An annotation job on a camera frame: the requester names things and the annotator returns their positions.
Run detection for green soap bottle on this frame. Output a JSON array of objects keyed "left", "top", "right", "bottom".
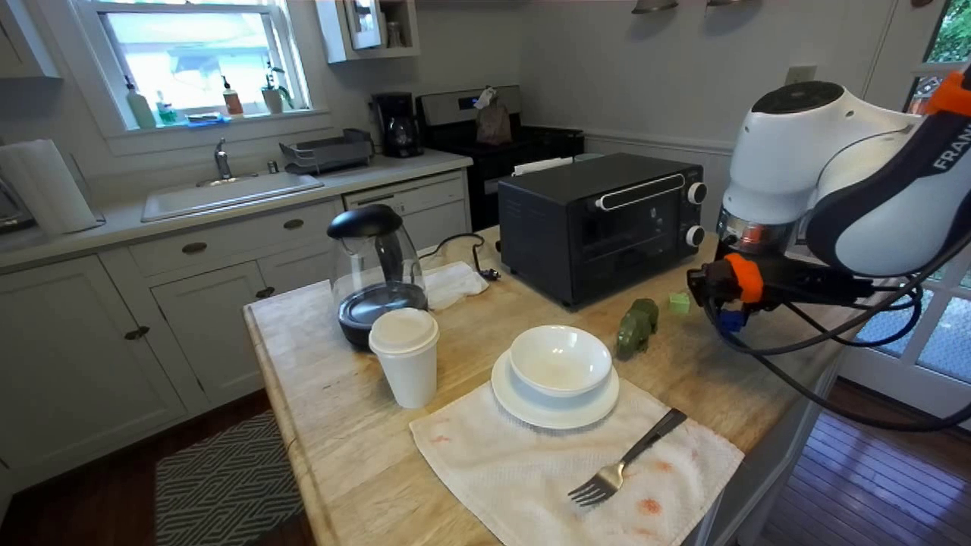
[{"left": 125, "top": 81, "right": 159, "bottom": 132}]

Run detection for grey patterned rug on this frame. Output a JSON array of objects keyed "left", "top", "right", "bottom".
[{"left": 150, "top": 407, "right": 306, "bottom": 546}]

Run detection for white wall cabinet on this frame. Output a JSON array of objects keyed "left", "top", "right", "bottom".
[{"left": 312, "top": 0, "right": 420, "bottom": 67}]

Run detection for small potted plant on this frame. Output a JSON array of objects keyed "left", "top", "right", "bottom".
[{"left": 258, "top": 62, "right": 297, "bottom": 116}]

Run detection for metal fork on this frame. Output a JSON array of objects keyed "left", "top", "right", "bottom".
[{"left": 567, "top": 407, "right": 690, "bottom": 509}]

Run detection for black toaster oven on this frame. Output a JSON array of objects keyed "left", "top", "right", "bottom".
[{"left": 494, "top": 148, "right": 709, "bottom": 312}]

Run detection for orange bottle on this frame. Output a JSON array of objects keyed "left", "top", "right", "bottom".
[{"left": 221, "top": 73, "right": 245, "bottom": 118}]

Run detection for white kitchen sink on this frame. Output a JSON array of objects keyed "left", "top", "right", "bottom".
[{"left": 140, "top": 169, "right": 329, "bottom": 224}]

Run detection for blue sponge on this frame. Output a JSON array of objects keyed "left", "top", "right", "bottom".
[{"left": 179, "top": 109, "right": 229, "bottom": 132}]

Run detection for white bowl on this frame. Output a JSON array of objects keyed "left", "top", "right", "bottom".
[{"left": 502, "top": 323, "right": 617, "bottom": 413}]

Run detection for white counter base cabinets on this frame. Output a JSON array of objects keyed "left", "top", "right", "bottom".
[{"left": 0, "top": 148, "right": 479, "bottom": 498}]

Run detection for kitchen window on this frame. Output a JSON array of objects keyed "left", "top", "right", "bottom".
[{"left": 70, "top": 0, "right": 315, "bottom": 140}]

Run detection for white glass door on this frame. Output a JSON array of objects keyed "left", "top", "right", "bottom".
[{"left": 837, "top": 252, "right": 971, "bottom": 436}]

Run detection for white plate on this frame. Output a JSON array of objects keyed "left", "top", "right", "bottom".
[{"left": 489, "top": 347, "right": 622, "bottom": 434}]

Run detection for white wooden-top kitchen island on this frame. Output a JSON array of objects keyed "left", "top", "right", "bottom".
[{"left": 241, "top": 224, "right": 863, "bottom": 546}]

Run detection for metal faucet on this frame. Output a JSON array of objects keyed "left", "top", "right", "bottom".
[{"left": 209, "top": 136, "right": 241, "bottom": 186}]

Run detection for white paper napkin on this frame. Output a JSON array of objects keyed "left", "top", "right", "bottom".
[{"left": 415, "top": 259, "right": 492, "bottom": 312}]

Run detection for glass kettle with black lid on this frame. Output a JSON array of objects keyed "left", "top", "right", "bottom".
[{"left": 324, "top": 203, "right": 432, "bottom": 354}]

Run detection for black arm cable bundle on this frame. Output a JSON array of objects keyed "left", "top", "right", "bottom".
[{"left": 700, "top": 264, "right": 971, "bottom": 436}]

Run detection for black kettle cord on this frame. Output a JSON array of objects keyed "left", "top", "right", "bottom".
[{"left": 422, "top": 232, "right": 507, "bottom": 290}]

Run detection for white paper cup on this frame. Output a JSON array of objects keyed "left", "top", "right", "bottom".
[{"left": 363, "top": 303, "right": 443, "bottom": 413}]

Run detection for white paper towel roll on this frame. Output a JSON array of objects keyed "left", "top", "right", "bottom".
[{"left": 0, "top": 136, "right": 101, "bottom": 236}]

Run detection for black coffee maker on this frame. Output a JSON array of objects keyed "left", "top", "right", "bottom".
[{"left": 368, "top": 91, "right": 425, "bottom": 162}]

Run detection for grey dish rack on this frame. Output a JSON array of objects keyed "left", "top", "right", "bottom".
[{"left": 275, "top": 129, "right": 377, "bottom": 176}]

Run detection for white stained cloth towel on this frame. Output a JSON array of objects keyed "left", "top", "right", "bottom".
[{"left": 405, "top": 376, "right": 745, "bottom": 546}]

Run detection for green plush toy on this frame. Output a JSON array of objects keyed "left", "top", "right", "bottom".
[{"left": 614, "top": 295, "right": 661, "bottom": 364}]

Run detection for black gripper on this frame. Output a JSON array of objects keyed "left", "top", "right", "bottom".
[{"left": 718, "top": 245, "right": 802, "bottom": 309}]

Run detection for black kitchen stove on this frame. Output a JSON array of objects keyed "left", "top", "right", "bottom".
[{"left": 415, "top": 85, "right": 587, "bottom": 234}]

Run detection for brown paper bag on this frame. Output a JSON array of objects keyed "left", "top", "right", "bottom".
[{"left": 474, "top": 85, "right": 515, "bottom": 148}]

